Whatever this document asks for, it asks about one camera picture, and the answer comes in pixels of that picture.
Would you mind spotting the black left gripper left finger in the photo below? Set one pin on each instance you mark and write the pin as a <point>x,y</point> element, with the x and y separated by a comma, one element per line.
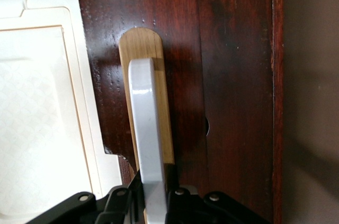
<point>119,205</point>

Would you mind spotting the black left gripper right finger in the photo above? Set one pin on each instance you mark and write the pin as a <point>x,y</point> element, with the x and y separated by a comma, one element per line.
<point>185,205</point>

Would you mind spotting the white plastic box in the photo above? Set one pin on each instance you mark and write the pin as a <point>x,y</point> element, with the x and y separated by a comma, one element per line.
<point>39,102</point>

